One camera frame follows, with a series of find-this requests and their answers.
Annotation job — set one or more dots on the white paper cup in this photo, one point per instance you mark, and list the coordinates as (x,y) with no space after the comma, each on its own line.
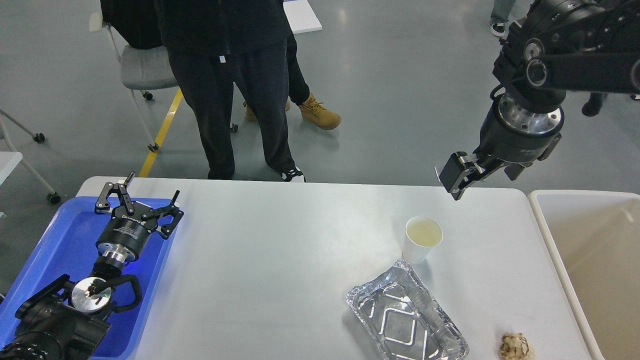
(422,234)

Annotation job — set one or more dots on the white side table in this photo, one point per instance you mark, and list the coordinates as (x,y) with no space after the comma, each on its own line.
(11,158)

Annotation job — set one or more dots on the person with tan boots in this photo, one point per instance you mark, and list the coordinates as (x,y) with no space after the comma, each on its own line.
(310,100)

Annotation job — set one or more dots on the person in grey jeans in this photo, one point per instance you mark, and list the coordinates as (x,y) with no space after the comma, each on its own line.
(499,16)

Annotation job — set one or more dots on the grey office chair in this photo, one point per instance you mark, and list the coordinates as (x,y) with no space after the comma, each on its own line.
(141,70)

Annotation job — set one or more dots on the blue plastic tray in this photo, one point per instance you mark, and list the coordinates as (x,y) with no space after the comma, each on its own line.
(68,247)

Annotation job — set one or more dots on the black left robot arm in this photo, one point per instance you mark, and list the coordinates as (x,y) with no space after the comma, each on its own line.
(86,290)

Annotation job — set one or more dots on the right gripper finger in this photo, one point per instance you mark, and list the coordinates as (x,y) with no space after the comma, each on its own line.
(462,170)
(514,170)

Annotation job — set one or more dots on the white board on floor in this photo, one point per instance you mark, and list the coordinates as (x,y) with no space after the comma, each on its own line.
(301,17)

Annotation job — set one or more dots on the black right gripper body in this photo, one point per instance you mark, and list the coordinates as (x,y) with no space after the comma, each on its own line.
(513,135)

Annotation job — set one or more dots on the crumpled brown paper ball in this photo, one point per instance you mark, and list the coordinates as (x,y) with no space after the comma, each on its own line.
(515,346)

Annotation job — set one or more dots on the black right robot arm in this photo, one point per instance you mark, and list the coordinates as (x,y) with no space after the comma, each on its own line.
(559,46)

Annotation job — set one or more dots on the aluminium foil tray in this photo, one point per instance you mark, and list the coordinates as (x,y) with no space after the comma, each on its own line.
(405,321)

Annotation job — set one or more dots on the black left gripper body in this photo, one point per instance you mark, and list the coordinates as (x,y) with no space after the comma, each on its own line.
(125,236)

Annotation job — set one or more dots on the beige plastic bin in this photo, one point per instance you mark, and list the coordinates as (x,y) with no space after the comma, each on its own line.
(593,238)

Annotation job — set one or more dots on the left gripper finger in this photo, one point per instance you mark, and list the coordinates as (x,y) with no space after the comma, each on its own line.
(102,205)
(172,210)

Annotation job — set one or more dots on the person in black trousers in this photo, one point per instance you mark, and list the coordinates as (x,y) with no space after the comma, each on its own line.
(214,47)

